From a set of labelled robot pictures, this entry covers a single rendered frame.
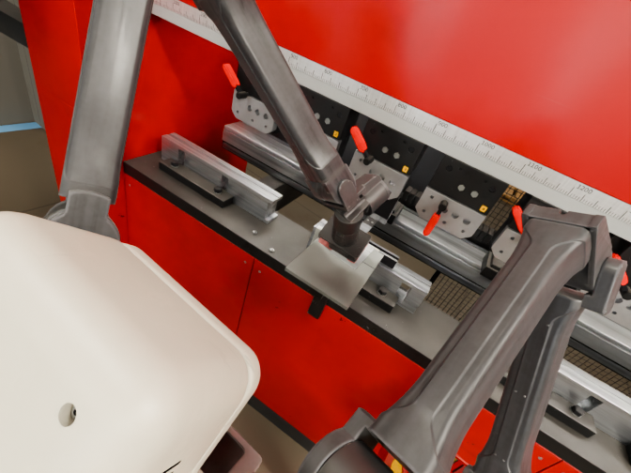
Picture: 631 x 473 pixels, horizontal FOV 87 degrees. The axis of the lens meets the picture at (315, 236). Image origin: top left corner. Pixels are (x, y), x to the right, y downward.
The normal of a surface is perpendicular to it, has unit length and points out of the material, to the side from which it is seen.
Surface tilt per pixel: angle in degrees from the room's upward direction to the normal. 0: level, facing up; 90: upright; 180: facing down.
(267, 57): 65
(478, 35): 90
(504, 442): 83
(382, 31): 90
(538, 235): 41
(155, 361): 20
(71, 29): 90
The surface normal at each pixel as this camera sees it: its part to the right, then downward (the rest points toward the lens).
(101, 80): 0.53, 0.22
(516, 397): -0.79, 0.01
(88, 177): 0.58, -0.02
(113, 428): 0.15, -0.11
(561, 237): -0.42, -0.72
